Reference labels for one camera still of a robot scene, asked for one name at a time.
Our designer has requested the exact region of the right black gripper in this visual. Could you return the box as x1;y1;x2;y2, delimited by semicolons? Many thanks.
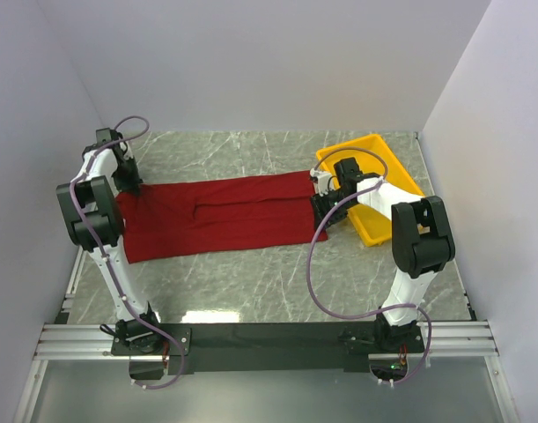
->
310;188;357;233

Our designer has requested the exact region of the red t shirt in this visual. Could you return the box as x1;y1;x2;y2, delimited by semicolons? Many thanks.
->
116;171;316;263

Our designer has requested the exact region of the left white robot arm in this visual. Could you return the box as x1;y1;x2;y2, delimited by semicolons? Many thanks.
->
55;128;165;355

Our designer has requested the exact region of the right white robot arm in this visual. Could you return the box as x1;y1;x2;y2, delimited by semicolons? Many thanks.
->
309;157;455;352

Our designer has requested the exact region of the yellow plastic tray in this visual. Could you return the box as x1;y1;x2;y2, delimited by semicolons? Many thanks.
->
315;134;425;247

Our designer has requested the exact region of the black base crossbar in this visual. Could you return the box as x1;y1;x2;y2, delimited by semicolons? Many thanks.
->
111;321;424;375

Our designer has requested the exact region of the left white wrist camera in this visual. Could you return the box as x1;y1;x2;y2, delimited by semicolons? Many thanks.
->
119;142;134;161

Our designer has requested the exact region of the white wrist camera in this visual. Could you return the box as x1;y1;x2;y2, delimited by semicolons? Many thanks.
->
119;142;134;161
309;168;335;196

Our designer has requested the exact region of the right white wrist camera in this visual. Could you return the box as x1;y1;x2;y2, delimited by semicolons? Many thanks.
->
309;168;335;196

